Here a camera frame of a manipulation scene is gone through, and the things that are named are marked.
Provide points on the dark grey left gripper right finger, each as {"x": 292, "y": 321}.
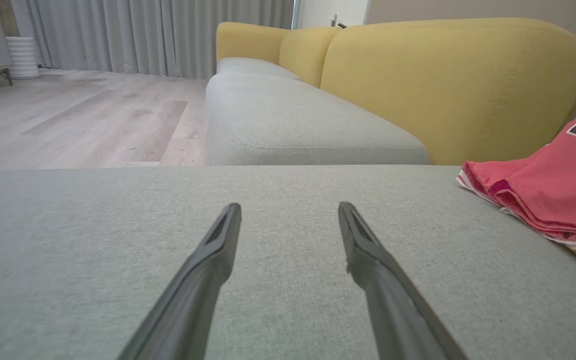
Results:
{"x": 393, "y": 300}

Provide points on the narrow grey sofa seat cushion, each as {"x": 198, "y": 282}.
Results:
{"x": 253, "y": 66}

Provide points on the large yellow sofa back cushion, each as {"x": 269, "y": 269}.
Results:
{"x": 443, "y": 85}

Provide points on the small yellow sofa back cushion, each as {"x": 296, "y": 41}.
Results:
{"x": 305, "y": 52}

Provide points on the yellow and grey sofa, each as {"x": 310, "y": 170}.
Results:
{"x": 93, "y": 240}

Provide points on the grey pleated curtain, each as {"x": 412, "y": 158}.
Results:
{"x": 158, "y": 35}

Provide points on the red white basketball jersey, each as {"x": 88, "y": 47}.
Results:
{"x": 558, "y": 185}

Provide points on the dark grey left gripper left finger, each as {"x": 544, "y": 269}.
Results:
{"x": 193, "y": 295}

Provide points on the yellow sofa end cushion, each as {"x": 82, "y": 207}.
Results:
{"x": 248, "y": 42}

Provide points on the white ribbed cylinder vase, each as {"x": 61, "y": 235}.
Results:
{"x": 23, "y": 57}

